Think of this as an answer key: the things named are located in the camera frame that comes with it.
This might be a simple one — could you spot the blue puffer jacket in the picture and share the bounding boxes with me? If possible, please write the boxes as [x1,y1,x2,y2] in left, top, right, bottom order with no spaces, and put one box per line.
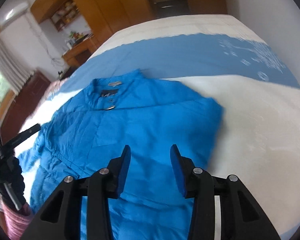
[19,71,223,239]

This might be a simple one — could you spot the pink sleeve forearm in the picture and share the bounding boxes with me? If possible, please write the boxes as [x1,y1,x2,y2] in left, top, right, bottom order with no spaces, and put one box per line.
[1,200,34,240]

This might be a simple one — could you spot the dark wooden headboard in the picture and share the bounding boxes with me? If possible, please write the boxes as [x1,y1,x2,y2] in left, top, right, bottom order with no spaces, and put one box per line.
[0,70,51,142]

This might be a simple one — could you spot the blue and white bed sheet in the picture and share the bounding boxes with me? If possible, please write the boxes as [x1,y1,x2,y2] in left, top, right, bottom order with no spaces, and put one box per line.
[23,15,300,239]

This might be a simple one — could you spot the striped grey curtain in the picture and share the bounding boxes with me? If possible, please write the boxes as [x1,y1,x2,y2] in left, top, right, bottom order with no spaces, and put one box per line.
[0,38,33,95]

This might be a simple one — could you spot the wooden desk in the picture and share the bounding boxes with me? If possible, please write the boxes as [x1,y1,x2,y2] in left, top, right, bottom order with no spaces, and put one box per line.
[62,35,100,67]

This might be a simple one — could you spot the white air conditioner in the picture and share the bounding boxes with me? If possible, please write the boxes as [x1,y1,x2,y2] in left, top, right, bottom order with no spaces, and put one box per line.
[0,2,29,28]

